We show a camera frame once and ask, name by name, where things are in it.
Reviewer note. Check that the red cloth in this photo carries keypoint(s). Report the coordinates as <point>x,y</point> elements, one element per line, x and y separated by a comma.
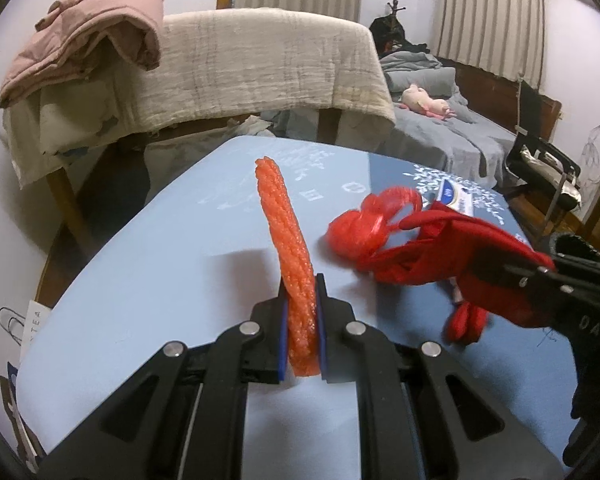
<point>455,245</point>

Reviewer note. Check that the dark wooden headboard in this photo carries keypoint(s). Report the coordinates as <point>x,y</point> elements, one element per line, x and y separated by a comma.
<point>490,85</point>

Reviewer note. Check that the silver cushion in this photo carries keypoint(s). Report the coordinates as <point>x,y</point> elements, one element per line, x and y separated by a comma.
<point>555,175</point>

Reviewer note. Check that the white and blue box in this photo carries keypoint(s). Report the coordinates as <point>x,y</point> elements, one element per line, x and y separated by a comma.
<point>455,196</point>

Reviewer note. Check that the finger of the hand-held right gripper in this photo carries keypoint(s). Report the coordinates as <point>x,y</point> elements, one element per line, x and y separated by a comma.
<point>545,285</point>
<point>590,269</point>

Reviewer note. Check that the red mesh net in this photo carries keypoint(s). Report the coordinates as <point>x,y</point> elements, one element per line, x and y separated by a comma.
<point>352,232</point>

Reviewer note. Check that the metal paper clip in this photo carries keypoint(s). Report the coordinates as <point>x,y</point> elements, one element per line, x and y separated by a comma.
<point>12,325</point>

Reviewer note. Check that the white paper tag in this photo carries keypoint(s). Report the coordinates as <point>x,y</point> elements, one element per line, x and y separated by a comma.
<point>39,327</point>

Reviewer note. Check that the pink plush toy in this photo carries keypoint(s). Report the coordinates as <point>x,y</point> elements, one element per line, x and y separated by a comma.
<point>422,100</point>

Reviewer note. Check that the trash bin with black liner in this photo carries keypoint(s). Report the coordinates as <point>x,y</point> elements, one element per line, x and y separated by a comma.
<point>577,246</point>

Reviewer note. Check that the cream quilted blanket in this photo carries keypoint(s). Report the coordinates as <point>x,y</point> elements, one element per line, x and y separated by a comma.
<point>255,60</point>

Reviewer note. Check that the grey duvet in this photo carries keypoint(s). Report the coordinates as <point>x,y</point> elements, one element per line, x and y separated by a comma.
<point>415,67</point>

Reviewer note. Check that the pink padded jacket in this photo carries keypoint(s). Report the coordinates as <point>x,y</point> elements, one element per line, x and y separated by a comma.
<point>80,35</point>

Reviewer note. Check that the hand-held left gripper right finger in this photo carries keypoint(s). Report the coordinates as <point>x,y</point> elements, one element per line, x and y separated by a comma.
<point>321,350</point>

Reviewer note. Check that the black folding chair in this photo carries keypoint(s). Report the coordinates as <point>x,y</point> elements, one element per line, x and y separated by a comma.
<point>530,110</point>

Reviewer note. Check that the bed with grey sheet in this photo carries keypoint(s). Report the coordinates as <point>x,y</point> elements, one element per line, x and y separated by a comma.
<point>460,140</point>

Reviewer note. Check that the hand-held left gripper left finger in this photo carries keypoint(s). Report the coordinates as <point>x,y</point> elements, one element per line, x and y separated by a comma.
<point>281,355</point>

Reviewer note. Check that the coat rack with black clothes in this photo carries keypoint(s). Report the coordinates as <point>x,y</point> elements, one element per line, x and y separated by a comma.
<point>387,25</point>

